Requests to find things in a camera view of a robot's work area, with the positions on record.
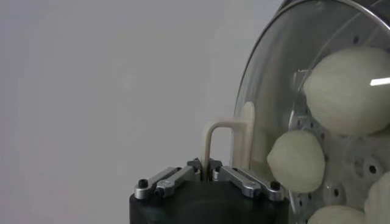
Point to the white steamed baozi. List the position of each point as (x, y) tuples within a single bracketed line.
[(335, 216), (347, 91), (297, 161), (379, 198)]

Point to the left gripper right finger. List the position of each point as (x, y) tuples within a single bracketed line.
[(246, 185)]

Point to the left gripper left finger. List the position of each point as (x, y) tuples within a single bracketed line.
[(170, 182)]

